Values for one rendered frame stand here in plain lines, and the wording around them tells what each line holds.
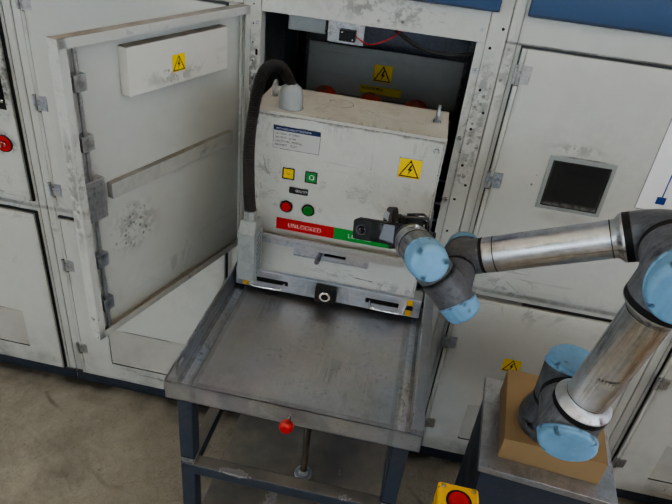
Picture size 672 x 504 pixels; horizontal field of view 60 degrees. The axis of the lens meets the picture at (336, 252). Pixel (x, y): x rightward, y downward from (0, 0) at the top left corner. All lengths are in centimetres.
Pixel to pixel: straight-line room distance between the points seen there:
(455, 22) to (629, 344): 91
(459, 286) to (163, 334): 146
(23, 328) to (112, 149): 138
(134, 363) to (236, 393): 114
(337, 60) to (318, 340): 116
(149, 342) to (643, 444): 185
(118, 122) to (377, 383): 87
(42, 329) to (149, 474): 74
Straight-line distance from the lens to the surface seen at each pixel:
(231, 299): 170
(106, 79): 141
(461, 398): 224
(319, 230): 159
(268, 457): 217
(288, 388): 145
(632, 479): 258
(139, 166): 154
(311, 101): 159
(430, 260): 108
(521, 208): 180
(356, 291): 166
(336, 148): 148
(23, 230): 238
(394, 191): 150
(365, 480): 215
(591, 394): 125
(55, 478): 244
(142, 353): 247
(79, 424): 258
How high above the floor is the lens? 188
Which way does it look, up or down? 32 degrees down
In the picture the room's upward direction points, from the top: 7 degrees clockwise
